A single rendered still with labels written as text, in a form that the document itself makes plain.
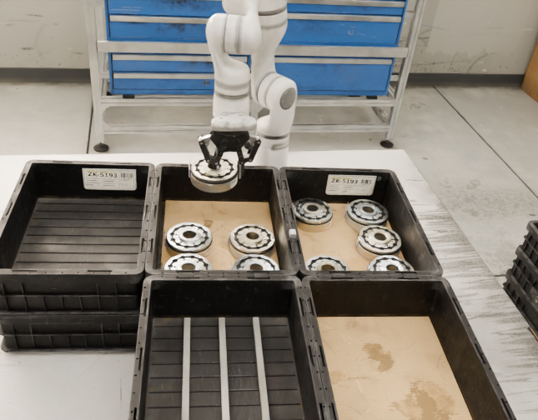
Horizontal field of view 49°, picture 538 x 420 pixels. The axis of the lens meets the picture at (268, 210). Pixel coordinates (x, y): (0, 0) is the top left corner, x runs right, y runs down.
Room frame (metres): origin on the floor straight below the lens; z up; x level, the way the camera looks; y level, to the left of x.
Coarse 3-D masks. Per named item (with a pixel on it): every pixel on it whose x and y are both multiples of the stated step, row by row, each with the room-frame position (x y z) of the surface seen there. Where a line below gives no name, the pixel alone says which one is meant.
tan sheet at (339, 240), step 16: (336, 208) 1.24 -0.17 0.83; (336, 224) 1.18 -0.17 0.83; (304, 240) 1.10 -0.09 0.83; (320, 240) 1.11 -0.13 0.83; (336, 240) 1.11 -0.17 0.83; (352, 240) 1.12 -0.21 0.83; (304, 256) 1.04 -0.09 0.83; (336, 256) 1.05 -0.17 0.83; (352, 256) 1.06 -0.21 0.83; (400, 256) 1.08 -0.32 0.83
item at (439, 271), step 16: (288, 192) 1.14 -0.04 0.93; (400, 192) 1.20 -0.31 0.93; (288, 208) 1.08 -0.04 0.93; (416, 224) 1.08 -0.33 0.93; (432, 256) 0.97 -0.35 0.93; (304, 272) 0.87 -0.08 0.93; (320, 272) 0.88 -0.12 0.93; (336, 272) 0.88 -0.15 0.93; (352, 272) 0.89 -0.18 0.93; (368, 272) 0.89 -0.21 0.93; (384, 272) 0.90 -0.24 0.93; (400, 272) 0.91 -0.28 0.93; (416, 272) 0.91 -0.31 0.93; (432, 272) 0.92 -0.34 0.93
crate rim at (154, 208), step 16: (160, 176) 1.15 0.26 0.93; (288, 224) 1.02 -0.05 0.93; (288, 240) 0.97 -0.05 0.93; (160, 272) 0.82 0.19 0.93; (176, 272) 0.83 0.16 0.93; (192, 272) 0.83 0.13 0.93; (208, 272) 0.84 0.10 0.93; (224, 272) 0.85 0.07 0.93; (240, 272) 0.85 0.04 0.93; (256, 272) 0.86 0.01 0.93; (272, 272) 0.86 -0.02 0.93; (288, 272) 0.87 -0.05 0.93
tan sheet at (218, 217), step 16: (176, 208) 1.17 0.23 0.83; (192, 208) 1.17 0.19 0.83; (208, 208) 1.18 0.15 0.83; (224, 208) 1.19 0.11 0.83; (240, 208) 1.20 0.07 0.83; (256, 208) 1.20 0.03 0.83; (176, 224) 1.10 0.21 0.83; (208, 224) 1.12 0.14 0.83; (224, 224) 1.13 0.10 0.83; (240, 224) 1.13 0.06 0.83; (224, 240) 1.07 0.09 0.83; (208, 256) 1.00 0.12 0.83; (224, 256) 1.01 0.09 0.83; (272, 256) 1.03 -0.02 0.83
